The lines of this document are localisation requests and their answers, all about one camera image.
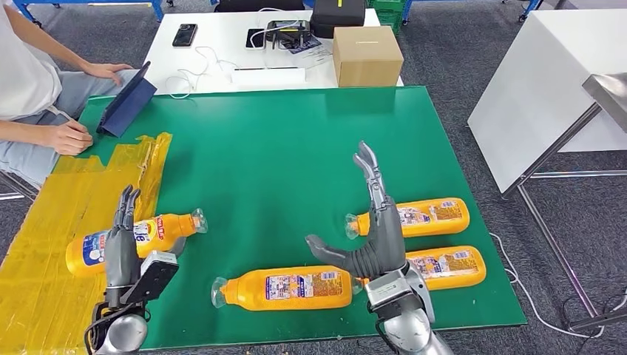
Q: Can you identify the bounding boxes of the person's right hand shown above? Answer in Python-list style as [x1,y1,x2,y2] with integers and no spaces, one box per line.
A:
[46,120,94,158]

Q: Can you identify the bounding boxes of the person's left hand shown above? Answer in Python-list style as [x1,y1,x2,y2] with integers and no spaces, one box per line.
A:
[82,62,134,87]

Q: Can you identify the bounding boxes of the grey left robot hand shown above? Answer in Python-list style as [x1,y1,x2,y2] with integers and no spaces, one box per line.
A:
[103,184,187,291]

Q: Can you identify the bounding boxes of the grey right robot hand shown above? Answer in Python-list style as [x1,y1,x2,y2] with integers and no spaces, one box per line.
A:
[305,141,408,280]

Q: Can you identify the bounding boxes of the orange detergent bottle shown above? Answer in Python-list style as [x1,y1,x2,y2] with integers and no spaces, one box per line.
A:
[210,266,362,313]
[359,245,488,292]
[344,197,471,240]
[64,208,209,279]

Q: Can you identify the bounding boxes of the tablet in dark blue case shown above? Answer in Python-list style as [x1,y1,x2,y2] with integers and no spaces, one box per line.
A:
[95,61,157,138]

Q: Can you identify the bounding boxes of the blue metal rack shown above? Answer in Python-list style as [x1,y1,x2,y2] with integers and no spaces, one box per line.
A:
[10,0,165,23]

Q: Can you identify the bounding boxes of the metal chair legs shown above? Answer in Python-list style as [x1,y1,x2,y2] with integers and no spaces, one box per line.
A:
[0,171,39,203]

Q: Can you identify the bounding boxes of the person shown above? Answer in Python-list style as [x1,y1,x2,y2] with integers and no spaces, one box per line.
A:
[0,0,140,192]

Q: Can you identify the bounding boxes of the black smartphone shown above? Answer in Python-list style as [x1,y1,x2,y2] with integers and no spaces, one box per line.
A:
[172,23,198,48]
[245,28,267,50]

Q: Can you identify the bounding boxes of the green table mat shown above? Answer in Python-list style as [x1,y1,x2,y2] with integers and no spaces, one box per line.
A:
[73,86,529,350]

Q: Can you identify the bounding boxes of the cardboard box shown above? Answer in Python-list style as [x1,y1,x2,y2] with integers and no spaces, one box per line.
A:
[332,25,405,89]

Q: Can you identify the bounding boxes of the black controller device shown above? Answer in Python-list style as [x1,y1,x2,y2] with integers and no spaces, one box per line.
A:
[264,20,313,50]

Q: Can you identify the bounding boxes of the printed paper leaflet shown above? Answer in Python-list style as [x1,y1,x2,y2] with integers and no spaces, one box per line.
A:
[286,37,335,69]

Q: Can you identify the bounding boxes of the large white table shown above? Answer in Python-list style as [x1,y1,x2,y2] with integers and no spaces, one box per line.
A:
[467,8,627,195]

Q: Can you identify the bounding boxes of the green plastic crate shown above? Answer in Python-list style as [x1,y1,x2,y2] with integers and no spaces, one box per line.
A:
[367,0,407,36]

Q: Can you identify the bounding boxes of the black carrying case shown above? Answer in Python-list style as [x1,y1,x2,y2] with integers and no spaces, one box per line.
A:
[309,0,367,40]

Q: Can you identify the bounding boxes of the steel table top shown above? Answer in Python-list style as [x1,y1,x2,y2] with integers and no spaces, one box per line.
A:
[581,72,627,135]

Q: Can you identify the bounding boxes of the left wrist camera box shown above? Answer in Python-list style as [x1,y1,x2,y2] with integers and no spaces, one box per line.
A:
[120,251,180,305]

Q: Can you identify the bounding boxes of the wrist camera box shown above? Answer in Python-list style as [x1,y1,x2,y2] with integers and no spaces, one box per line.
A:
[120,251,180,305]
[365,274,417,312]

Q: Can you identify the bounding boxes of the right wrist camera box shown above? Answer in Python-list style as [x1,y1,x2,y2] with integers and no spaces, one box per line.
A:
[365,274,417,312]

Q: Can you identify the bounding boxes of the thin white cable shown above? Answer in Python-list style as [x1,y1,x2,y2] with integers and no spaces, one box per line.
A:
[163,46,241,101]

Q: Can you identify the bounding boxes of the white floor cable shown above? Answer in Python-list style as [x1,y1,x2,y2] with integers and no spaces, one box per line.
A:
[489,232,627,340]

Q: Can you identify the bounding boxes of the metal table frame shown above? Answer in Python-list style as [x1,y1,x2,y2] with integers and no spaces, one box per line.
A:
[499,105,627,334]

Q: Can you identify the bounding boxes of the white charging cable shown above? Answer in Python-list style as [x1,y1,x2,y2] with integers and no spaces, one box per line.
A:
[248,7,301,50]

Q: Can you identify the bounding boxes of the black floor cable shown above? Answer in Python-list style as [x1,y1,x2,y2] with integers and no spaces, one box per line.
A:
[560,288,627,339]

